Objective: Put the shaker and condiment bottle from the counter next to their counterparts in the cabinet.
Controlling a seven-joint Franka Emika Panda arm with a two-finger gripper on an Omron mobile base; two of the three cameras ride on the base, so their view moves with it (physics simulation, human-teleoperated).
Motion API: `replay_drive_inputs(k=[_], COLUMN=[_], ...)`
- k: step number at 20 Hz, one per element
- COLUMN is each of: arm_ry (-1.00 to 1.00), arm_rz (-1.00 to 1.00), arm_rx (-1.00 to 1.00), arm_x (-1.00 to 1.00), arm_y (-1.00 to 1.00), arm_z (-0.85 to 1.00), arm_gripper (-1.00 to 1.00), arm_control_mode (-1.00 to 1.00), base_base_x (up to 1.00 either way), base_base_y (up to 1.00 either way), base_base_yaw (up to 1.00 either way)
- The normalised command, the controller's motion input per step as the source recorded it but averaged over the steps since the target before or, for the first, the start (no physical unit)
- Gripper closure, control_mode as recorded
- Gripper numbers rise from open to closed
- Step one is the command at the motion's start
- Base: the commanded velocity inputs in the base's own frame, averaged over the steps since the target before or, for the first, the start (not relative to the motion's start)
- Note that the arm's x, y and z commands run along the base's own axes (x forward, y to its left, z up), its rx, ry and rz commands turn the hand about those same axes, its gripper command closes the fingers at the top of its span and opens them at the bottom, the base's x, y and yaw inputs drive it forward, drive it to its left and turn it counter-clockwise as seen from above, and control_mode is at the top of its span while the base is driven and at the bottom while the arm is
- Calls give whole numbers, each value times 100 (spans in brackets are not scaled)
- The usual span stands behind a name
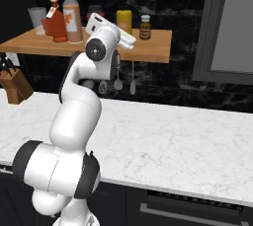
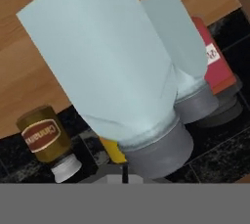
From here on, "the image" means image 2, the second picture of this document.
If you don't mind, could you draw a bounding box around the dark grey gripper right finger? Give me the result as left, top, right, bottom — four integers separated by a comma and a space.
125, 164, 171, 185

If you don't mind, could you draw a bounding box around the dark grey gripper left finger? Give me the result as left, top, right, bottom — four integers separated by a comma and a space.
79, 163, 126, 185

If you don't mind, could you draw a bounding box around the yellow bottle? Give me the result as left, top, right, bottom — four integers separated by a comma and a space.
99, 136, 128, 164

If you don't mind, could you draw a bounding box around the pale blue shaker grey cap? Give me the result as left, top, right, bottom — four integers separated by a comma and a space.
140, 0, 220, 125
16, 0, 195, 180

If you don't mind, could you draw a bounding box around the red condiment bottle grey cap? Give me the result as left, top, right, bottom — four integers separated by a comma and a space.
190, 16, 244, 128

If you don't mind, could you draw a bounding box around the brown cinnamon jar white cap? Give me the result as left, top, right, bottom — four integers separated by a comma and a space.
16, 105, 83, 184

